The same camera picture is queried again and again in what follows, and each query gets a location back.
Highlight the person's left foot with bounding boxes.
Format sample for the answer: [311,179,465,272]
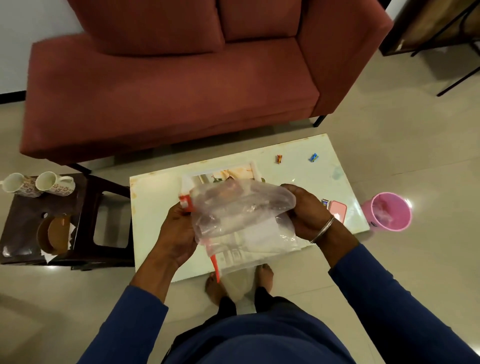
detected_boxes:
[205,273,228,306]

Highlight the person's black trousers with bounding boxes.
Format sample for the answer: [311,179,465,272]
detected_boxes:
[161,287,304,364]

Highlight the red sofa back cushion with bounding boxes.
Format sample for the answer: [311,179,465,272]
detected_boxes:
[67,0,226,57]
[217,0,303,42]

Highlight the person's right foot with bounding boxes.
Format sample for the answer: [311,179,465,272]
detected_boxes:
[255,263,275,294]

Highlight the person's blue shirt torso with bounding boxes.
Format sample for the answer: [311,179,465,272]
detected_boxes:
[165,304,357,364]

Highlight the clear zip bag red seal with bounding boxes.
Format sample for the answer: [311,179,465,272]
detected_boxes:
[179,175,301,305]

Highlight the person's foot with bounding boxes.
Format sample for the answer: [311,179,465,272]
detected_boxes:
[205,273,228,306]
[255,263,275,294]

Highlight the red fabric sofa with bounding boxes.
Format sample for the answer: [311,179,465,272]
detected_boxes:
[19,0,394,166]

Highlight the dark wooden stool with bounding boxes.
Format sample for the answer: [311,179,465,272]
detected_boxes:
[0,173,135,271]

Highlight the pink phone case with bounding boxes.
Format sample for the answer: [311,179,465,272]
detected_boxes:
[328,200,348,224]

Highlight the pink plastic waste bin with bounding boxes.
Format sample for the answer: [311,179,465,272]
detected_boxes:
[361,192,413,232]

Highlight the person's right forearm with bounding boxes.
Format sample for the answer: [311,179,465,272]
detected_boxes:
[316,221,480,364]

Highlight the person's left forearm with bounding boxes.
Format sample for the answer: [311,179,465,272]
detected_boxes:
[77,256,181,364]

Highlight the black metal frame table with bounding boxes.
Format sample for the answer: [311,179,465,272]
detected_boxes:
[379,0,480,97]

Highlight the silver wrist bangle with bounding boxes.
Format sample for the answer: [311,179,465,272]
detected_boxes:
[310,215,335,244]

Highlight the white patterned mug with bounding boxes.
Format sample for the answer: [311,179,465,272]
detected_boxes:
[35,171,76,197]
[0,172,43,198]

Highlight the white low coffee table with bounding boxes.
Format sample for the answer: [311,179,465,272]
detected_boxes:
[129,133,371,283]

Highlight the brown round bowl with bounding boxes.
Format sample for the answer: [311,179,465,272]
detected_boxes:
[36,214,73,256]

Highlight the person's left hand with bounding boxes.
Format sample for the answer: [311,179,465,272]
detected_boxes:
[155,202,198,269]

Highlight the person's right hand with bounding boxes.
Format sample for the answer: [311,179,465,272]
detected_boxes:
[280,183,335,243]

